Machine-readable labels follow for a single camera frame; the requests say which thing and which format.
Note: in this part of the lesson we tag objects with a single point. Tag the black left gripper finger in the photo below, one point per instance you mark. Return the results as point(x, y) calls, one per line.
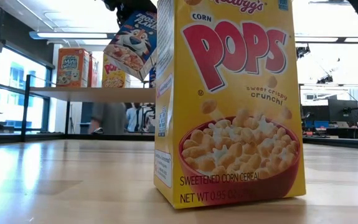
point(121, 15)

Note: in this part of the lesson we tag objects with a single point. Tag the yellow Corn Pops cereal box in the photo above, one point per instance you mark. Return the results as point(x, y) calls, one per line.
point(228, 93)
point(113, 79)

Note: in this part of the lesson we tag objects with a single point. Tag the long ceiling light fixture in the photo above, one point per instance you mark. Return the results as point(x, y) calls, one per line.
point(322, 39)
point(73, 35)

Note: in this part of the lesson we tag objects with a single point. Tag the person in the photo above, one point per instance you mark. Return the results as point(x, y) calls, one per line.
point(132, 116)
point(108, 116)

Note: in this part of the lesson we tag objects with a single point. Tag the dark office desk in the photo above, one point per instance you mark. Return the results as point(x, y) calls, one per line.
point(85, 112)

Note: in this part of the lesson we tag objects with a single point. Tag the ceiling track fixture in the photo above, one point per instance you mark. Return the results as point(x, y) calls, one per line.
point(328, 2)

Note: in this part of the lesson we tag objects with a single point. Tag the blue bin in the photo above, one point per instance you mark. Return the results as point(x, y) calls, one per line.
point(315, 124)

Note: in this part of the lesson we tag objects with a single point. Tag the black computer monitor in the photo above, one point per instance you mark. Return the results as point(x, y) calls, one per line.
point(342, 110)

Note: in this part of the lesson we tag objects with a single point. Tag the dark window frame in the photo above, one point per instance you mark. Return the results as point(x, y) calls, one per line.
point(47, 109)

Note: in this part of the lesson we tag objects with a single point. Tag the black aluminium rig frame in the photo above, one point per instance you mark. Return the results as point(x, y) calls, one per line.
point(73, 137)

